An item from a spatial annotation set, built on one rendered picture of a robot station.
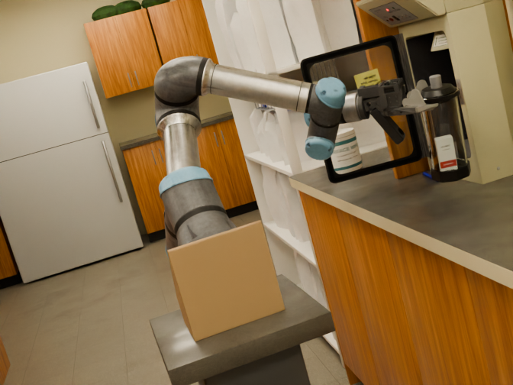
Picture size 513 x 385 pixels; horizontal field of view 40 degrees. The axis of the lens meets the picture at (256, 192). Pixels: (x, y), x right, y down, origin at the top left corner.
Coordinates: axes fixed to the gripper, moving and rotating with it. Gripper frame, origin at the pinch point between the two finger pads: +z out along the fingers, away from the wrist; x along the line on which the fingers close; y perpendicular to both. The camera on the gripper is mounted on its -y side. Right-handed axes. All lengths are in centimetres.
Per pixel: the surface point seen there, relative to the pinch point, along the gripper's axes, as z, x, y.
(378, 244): -25.5, 6.6, -41.2
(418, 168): -17, 38, -30
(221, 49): -145, 183, 5
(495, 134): 10.7, 14.4, -14.8
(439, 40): -1.2, 24.7, 11.5
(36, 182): -417, 300, -89
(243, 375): -32, -77, -29
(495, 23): 13.8, 26.9, 12.8
